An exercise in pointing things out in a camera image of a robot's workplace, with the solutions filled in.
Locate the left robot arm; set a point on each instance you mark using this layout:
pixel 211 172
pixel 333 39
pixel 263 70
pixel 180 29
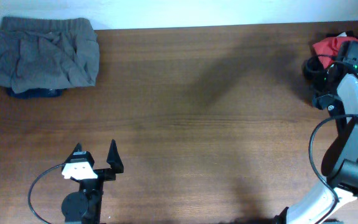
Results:
pixel 84 205

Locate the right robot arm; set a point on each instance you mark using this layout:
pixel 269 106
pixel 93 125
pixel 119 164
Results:
pixel 335 89

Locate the black logo t-shirt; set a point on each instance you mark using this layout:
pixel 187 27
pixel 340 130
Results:
pixel 313 66

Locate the red mesh shirt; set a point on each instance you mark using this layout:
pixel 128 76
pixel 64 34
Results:
pixel 330 47

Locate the folded dark navy garment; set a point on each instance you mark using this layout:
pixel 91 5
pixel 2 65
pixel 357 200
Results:
pixel 35 93

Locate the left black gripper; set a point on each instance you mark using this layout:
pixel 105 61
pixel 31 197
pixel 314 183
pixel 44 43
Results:
pixel 114 162

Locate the folded grey shorts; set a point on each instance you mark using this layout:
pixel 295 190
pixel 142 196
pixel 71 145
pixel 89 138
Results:
pixel 47 54

